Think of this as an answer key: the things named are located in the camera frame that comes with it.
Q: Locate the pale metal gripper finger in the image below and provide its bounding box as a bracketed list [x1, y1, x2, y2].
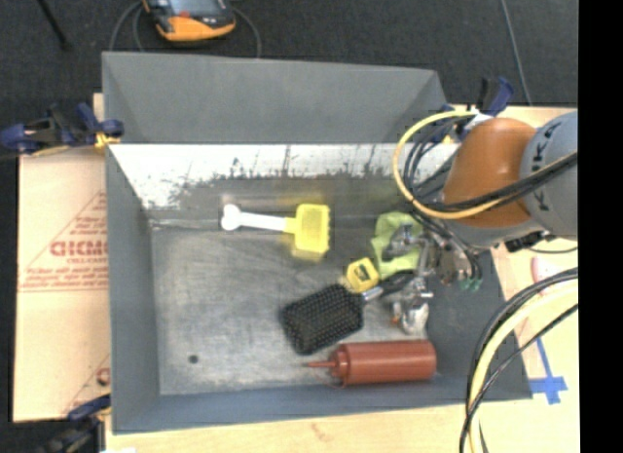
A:
[404, 275, 435, 303]
[386, 225, 425, 261]

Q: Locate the light green cloth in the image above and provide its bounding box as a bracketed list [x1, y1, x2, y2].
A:
[371, 211, 425, 281]

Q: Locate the clear glass thing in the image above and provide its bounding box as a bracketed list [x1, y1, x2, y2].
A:
[390, 294, 433, 336]

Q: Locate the small yellow tape measure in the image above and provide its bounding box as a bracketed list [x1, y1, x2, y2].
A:
[346, 256, 382, 293]

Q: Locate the red-brown squeeze bottle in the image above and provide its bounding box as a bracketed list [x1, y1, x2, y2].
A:
[303, 339, 438, 389]

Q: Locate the black hairbrush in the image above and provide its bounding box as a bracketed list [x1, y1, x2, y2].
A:
[279, 273, 416, 357]

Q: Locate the grey metal bin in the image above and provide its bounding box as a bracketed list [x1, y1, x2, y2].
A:
[100, 51, 532, 433]

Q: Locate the brown cardboard board, red print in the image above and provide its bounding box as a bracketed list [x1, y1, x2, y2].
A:
[12, 93, 113, 423]

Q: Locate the black cylinder on white bracket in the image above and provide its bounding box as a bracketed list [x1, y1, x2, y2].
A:
[504, 230, 553, 253]

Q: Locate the yellow brush with white handle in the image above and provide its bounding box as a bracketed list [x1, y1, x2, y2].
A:
[220, 203, 333, 263]

